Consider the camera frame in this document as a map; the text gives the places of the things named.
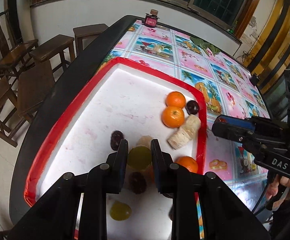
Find orange mandarin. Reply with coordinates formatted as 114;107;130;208
161;106;185;128
165;91;186;108
175;156;199;173

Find green leaves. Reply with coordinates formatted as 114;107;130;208
190;36;222;55

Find white standing air conditioner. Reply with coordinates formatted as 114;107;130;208
7;0;32;43

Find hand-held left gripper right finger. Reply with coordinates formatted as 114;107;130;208
150;139;270;240

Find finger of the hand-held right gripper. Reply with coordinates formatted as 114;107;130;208
217;114;255;130
212;122;254;145

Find wooden armchair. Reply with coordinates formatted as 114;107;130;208
0;10;39;80

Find wooden framed window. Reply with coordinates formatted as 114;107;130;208
31;0;267;38

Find black cable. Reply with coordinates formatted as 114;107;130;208
252;177;273;214

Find dark red jar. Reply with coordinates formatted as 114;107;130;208
143;9;160;28

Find green grape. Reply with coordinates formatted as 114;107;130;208
127;146;152;170
109;201;132;221

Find large beige puffed rice roll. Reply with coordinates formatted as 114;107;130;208
182;115;201;135

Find red-rimmed white tray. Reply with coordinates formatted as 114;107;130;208
23;57;207;240

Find person's right hand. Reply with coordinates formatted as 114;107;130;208
267;176;290;200

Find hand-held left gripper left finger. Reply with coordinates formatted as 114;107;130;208
9;139;129;240

